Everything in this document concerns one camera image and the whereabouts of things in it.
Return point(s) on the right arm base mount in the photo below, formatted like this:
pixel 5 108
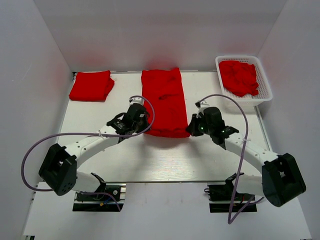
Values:
pixel 219 196

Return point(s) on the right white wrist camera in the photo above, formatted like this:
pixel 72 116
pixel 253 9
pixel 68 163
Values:
pixel 201 105

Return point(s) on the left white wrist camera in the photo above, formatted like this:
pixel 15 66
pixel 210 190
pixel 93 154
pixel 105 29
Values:
pixel 136 100

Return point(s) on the white plastic basket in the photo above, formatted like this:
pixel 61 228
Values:
pixel 247 102

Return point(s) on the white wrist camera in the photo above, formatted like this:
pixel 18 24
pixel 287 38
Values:
pixel 201 105
pixel 136 100

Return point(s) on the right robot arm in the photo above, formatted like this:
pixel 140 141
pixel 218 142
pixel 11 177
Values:
pixel 280 179

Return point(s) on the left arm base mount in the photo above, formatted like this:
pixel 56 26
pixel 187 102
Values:
pixel 113 201

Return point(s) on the red t shirt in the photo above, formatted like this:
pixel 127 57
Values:
pixel 167 107
pixel 92 86

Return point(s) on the red shirts pile in basket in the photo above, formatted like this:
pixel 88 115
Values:
pixel 240 78

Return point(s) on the folded red t shirt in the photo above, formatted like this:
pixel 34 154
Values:
pixel 92 86

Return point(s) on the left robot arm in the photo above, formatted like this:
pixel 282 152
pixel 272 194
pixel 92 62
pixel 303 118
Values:
pixel 60 166

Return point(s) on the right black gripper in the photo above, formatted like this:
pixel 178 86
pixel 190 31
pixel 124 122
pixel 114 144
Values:
pixel 192 127

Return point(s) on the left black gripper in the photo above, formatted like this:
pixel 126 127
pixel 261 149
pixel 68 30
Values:
pixel 146 124

